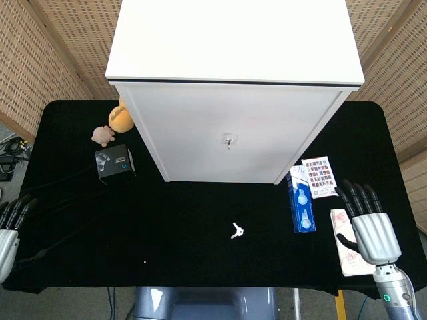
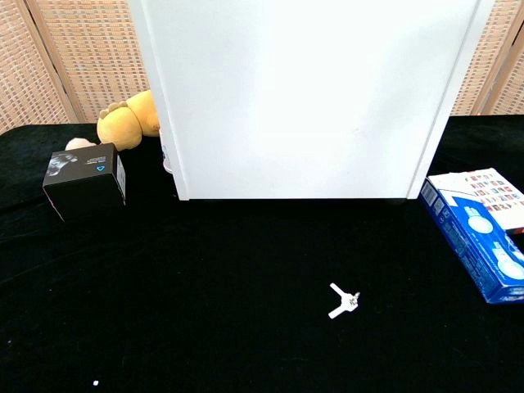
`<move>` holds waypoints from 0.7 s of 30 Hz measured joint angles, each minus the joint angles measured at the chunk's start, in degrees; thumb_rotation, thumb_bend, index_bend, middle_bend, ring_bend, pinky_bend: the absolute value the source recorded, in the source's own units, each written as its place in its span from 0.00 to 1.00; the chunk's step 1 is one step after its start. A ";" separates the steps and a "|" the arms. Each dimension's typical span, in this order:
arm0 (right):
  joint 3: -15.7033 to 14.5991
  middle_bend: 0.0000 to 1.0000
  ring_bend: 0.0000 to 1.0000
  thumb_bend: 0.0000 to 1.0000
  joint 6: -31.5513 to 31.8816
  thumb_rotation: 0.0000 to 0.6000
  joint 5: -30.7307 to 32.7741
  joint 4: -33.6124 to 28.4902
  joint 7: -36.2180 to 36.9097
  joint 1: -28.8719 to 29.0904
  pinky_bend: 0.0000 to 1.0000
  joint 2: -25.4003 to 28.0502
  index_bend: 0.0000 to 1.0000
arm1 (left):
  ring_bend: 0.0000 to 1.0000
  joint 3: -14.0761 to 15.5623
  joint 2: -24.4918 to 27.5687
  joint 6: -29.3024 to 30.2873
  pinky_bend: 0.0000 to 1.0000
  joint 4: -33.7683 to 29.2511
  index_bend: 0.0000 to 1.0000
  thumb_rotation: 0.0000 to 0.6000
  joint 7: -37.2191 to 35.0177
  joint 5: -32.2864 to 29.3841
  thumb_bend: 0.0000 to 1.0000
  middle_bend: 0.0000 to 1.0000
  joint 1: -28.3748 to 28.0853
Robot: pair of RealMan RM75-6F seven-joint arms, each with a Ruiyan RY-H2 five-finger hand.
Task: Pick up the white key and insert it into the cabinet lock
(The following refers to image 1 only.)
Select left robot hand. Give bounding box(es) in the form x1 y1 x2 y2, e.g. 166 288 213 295
0 193 39 284

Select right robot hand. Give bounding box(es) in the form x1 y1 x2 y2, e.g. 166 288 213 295
334 179 402 267

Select white cabinet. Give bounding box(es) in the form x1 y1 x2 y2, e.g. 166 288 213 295
105 0 365 185

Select white red printed tissue pack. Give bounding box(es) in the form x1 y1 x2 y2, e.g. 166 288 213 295
330 208 376 277

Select blue light bulb box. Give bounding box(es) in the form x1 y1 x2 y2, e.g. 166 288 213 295
287 165 317 234

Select white pack with coloured squares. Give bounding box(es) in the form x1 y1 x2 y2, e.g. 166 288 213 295
301 155 338 200

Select black product box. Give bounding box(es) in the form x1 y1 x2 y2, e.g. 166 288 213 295
94 143 137 187

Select pink plush toy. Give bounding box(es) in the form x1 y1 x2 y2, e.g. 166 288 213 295
92 125 117 148

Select yellow plush toy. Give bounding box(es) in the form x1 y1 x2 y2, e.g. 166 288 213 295
108 97 135 133

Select woven rattan folding screen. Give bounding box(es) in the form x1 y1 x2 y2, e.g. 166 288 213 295
0 0 123 141
345 0 427 234

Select black tablecloth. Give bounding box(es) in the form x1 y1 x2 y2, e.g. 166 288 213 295
0 99 424 296

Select grey robot torso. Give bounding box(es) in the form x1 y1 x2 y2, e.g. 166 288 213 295
133 286 278 320

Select black floor cables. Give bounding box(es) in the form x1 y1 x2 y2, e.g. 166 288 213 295
0 133 31 183

